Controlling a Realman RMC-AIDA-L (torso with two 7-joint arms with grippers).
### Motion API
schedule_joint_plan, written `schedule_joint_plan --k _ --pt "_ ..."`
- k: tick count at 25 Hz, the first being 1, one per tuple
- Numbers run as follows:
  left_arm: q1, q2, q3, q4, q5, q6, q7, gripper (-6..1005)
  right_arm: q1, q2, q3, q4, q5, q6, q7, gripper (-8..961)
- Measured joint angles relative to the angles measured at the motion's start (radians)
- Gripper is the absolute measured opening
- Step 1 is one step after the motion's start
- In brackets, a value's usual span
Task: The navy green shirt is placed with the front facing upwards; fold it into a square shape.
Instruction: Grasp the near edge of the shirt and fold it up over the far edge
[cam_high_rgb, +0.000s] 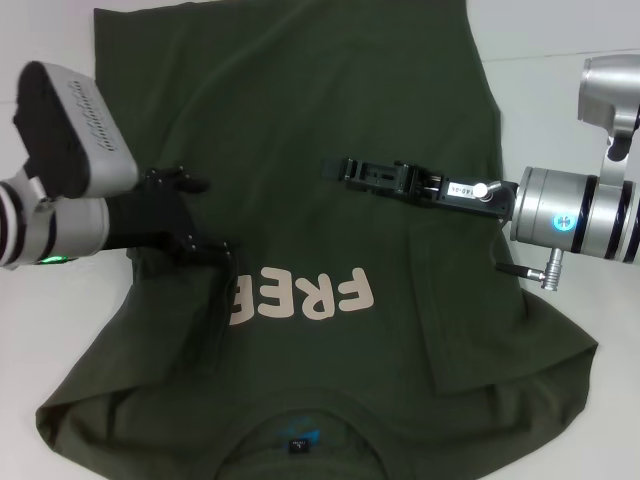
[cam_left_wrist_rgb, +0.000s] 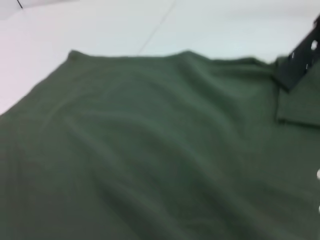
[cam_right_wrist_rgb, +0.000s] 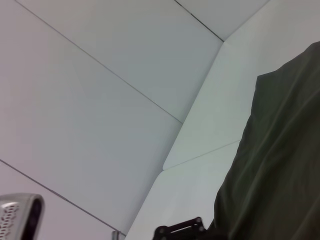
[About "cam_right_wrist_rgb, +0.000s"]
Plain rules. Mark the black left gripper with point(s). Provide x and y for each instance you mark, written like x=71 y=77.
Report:
x=162 y=233

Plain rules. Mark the dark green FREE t-shirt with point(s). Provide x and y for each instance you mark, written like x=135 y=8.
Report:
x=275 y=162

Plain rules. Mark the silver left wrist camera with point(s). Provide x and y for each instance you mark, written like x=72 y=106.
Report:
x=17 y=220

